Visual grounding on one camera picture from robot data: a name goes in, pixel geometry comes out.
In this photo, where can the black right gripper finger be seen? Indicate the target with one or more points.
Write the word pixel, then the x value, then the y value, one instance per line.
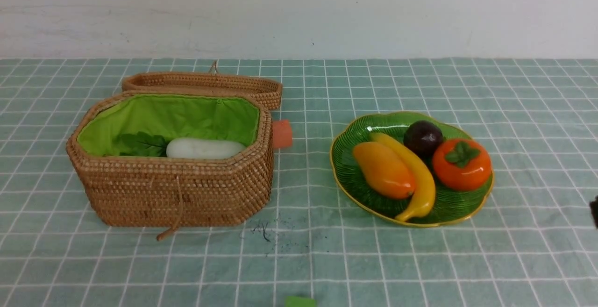
pixel 594 211

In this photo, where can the orange toy persimmon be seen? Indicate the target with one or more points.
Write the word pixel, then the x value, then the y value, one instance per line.
pixel 462 164

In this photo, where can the yellow toy banana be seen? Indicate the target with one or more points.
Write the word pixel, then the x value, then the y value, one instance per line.
pixel 424 197

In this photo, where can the purple toy mangosteen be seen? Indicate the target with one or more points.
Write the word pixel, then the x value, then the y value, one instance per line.
pixel 423 138

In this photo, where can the orange yellow toy mango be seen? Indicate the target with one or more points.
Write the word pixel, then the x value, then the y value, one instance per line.
pixel 384 170

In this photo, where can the white toy radish with leaves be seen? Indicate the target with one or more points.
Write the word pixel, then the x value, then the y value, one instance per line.
pixel 145 145

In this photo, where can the green checkered tablecloth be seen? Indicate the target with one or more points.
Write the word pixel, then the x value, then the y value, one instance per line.
pixel 532 245

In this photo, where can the green leaf-shaped glass plate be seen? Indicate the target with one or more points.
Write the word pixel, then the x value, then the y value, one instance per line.
pixel 451 207

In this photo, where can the green foam cube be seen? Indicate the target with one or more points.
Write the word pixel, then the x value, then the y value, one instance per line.
pixel 298 301

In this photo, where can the orange foam cube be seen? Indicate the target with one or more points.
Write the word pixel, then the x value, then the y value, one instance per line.
pixel 282 134

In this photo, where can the woven wicker basket lid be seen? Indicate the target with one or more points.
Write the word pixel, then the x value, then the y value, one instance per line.
pixel 266 91

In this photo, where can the woven wicker basket green lining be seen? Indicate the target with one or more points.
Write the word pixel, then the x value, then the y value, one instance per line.
pixel 130 188

